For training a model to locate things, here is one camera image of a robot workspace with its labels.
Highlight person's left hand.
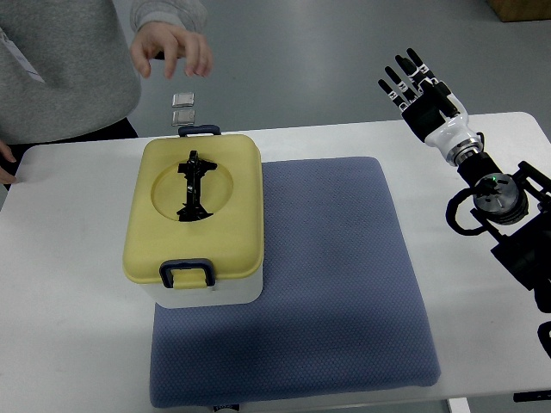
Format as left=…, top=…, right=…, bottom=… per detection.
left=0, top=139, right=18, bottom=185

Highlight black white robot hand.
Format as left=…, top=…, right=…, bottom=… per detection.
left=378, top=48, right=484, bottom=167

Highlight white storage box base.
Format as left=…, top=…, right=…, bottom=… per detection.
left=140, top=263, right=263, bottom=309

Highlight person's gray sweater torso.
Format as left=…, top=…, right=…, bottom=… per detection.
left=1, top=1, right=140, bottom=145

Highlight yellow box lid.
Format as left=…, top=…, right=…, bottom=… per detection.
left=122, top=134, right=264, bottom=289

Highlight black table control panel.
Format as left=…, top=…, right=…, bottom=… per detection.
left=513, top=390, right=551, bottom=403

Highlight upper metal floor plate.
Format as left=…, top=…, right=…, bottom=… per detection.
left=171, top=92, right=195, bottom=108

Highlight brown cardboard box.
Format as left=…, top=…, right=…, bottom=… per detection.
left=486, top=0, right=550, bottom=22

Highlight blue textured mat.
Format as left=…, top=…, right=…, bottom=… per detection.
left=150, top=157, right=441, bottom=408

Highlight metal floor plate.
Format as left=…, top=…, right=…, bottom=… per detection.
left=171, top=92, right=195, bottom=108
left=171, top=108, right=195, bottom=126

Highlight person's right hand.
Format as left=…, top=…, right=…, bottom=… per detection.
left=129, top=22, right=214, bottom=79

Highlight lower metal floor plate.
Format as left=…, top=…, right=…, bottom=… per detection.
left=171, top=108, right=195, bottom=126

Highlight gray sweater forearm sleeve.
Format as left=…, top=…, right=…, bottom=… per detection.
left=130, top=0, right=207, bottom=33

